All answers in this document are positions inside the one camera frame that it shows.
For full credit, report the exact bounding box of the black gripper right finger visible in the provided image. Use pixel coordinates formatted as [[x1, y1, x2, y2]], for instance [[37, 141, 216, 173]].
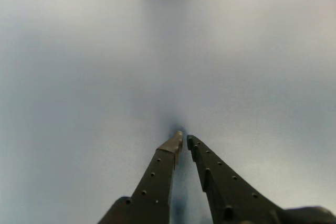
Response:
[[186, 134, 287, 224]]

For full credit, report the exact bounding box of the dark blue table mat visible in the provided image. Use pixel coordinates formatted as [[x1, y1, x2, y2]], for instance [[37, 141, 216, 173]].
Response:
[[0, 0, 336, 224]]

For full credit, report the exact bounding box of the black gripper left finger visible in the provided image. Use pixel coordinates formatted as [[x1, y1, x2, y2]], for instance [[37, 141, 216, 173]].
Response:
[[97, 130, 184, 224]]

